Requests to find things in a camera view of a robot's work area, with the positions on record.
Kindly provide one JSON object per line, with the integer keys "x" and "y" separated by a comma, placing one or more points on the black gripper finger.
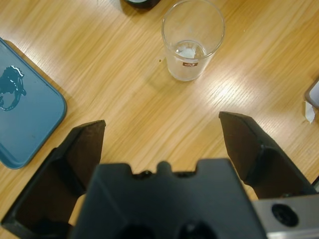
{"x": 259, "y": 161}
{"x": 49, "y": 184}

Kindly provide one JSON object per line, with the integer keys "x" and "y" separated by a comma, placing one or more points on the clear drinking glass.
{"x": 174, "y": 67}

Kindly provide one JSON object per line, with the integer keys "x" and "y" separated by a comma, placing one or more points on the white capsule coffee machine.
{"x": 139, "y": 3}

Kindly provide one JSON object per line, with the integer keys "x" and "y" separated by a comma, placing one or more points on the teal plastic tray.
{"x": 32, "y": 124}

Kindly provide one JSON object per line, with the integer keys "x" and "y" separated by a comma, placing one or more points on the white paper tab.
{"x": 309, "y": 114}

